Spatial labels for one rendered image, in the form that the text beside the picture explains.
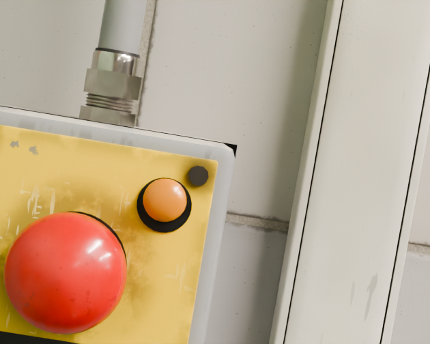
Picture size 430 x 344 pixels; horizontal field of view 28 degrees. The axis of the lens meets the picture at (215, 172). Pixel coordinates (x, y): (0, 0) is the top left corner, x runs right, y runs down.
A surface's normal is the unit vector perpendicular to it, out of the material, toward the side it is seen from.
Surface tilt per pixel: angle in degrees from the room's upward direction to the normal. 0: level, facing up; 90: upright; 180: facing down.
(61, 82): 90
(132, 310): 90
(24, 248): 72
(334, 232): 90
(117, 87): 90
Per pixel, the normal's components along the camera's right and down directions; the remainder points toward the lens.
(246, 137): 0.02, 0.06
